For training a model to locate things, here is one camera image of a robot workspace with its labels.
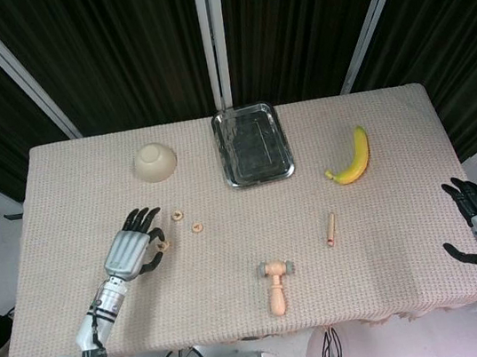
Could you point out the white frame post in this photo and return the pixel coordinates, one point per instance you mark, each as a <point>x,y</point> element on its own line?
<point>373,14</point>
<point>15,70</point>
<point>212,34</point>

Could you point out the small wooden stick red band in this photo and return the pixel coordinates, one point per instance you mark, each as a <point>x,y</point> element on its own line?
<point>331,229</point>

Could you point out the cream upturned bowl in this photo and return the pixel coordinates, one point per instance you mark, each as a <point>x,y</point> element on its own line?
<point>155,164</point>

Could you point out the beige woven tablecloth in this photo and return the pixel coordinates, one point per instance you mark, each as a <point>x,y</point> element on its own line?
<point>195,306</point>

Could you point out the chess piece black character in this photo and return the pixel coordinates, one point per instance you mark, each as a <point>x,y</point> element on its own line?
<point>177,216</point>
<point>159,246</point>

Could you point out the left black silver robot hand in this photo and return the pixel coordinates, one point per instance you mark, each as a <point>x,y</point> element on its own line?
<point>126,253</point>

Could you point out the peach plastic toy hammer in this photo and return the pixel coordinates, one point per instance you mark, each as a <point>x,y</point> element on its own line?
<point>277,298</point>

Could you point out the small flat black object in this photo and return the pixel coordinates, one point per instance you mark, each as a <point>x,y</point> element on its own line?
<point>13,216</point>

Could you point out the yellow banana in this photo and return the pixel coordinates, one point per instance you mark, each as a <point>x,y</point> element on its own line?
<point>359,160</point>

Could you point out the rectangular metal tray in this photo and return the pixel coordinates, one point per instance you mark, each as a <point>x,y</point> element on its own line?
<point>252,149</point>

